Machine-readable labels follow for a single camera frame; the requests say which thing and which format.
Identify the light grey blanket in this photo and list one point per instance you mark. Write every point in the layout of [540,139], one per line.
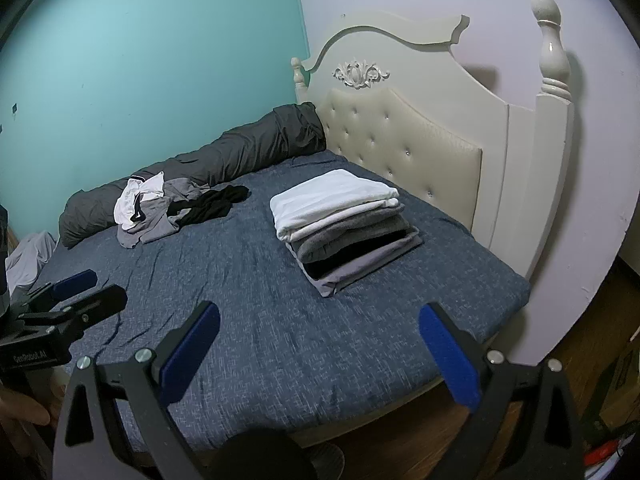
[27,260]

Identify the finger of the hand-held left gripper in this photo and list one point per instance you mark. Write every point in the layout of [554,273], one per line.
[75,282]
[100,302]

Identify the folded light grey garment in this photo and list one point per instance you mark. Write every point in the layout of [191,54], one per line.
[370,270]

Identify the crumpled grey garment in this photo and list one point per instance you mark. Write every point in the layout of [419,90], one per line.
[155,230]

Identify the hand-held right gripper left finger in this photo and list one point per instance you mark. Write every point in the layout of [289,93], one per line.
[192,350]

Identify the white long-sleeve shirt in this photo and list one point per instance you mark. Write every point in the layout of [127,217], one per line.
[330,200]

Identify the person's left hand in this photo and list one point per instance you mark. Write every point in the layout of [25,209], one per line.
[25,410]

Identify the cream tufted headboard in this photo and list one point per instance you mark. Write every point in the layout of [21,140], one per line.
[425,135]

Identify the folded black garment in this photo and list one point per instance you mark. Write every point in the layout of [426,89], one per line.
[350,257]

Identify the cardboard box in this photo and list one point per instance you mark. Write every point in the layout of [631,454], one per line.
[620,385]

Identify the folded grey sweater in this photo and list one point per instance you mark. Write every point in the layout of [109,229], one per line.
[350,240]

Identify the white garment with black trim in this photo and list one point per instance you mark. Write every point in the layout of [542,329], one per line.
[130,205]

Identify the blue patterned bed sheet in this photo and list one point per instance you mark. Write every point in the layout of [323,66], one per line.
[275,320]

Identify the dark grey rolled duvet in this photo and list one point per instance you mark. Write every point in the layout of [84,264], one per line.
[225,155]

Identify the wooden bed frame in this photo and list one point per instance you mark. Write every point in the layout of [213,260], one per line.
[400,420]

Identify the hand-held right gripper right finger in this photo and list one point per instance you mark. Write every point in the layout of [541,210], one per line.
[447,355]

